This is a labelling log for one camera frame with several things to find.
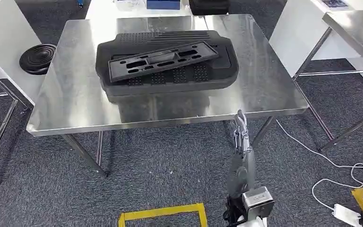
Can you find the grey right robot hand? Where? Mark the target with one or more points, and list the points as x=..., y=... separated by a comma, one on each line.
x=244, y=169

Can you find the black plastic trim panel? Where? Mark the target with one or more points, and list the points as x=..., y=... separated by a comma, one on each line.
x=117, y=70

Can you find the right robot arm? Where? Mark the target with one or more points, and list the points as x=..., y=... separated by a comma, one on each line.
x=253, y=223

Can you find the black foam engine cover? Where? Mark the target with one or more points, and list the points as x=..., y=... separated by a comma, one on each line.
x=219, y=78

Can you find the white power adapter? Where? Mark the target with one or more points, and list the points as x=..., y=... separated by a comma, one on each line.
x=347, y=215

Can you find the white display table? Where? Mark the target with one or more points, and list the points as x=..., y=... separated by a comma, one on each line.
x=294, y=31
x=6, y=31
x=106, y=9

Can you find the black case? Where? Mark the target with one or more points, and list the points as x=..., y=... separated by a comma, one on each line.
x=209, y=7

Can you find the stainless steel table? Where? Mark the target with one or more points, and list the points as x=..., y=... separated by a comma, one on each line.
x=356, y=34
x=75, y=94

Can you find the blue box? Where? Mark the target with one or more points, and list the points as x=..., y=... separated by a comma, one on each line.
x=162, y=4

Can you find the printed leaflet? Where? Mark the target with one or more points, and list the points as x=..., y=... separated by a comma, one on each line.
x=335, y=3
x=126, y=4

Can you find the black ribbed round disc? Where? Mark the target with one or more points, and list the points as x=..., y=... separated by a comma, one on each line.
x=37, y=59

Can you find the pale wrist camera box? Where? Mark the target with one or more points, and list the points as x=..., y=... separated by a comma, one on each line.
x=258, y=203

